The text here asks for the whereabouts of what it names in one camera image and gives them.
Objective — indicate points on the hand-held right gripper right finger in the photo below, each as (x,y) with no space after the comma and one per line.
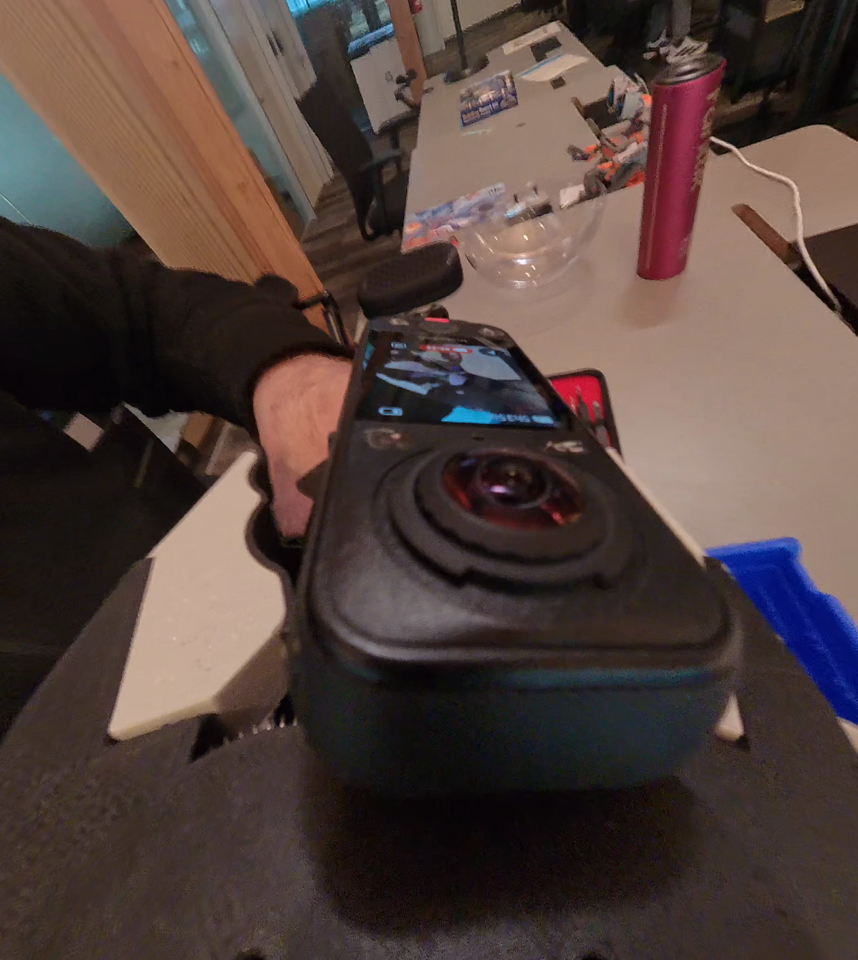
(673,517)

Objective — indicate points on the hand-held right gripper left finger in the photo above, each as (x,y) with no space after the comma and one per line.
(203,600)

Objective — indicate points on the person's left forearm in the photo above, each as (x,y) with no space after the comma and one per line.
(121,315)

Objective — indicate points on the person's left hand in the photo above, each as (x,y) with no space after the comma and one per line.
(297,427)

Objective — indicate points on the black tweezers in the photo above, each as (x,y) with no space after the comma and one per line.
(592,412)

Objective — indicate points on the red tweezer case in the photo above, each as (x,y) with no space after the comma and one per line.
(567,390)

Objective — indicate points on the blue plastic bin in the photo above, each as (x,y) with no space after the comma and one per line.
(811,630)

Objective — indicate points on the brown wooden strip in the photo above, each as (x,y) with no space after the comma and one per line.
(766,234)

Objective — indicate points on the clear glass bowl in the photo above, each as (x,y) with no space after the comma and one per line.
(530,251)

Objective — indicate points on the small grey toy part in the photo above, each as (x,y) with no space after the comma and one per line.
(530,206)

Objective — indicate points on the pink metal bottle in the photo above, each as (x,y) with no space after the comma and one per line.
(676,172)

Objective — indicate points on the black chair armrest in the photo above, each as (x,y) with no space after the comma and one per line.
(410,277)

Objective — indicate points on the colourful flat toy package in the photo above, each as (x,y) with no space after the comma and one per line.
(451,217)

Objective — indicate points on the small black square pad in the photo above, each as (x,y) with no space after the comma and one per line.
(592,112)

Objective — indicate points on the white orange toy blaster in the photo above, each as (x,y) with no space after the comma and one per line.
(628,97)

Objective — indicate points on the blue toy box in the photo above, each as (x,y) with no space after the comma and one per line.
(489,97)

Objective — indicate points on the white blue paper sheet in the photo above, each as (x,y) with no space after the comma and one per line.
(549,69)

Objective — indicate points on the black office chair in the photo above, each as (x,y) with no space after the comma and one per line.
(346,142)

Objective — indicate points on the black stand with round base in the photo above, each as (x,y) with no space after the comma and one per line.
(466,71)

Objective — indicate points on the white cabinet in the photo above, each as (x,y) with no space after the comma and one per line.
(376,90)

